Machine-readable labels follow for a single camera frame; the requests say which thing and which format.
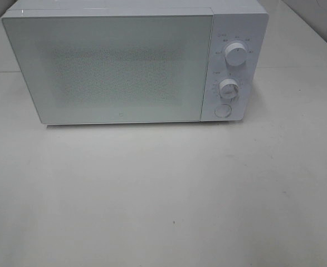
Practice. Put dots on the round white door button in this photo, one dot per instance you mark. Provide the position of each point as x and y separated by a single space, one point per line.
223 111

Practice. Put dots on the white microwave knob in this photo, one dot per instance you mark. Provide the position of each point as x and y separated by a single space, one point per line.
235 53
228 88

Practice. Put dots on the white microwave oven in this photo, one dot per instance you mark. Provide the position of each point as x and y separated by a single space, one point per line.
232 21

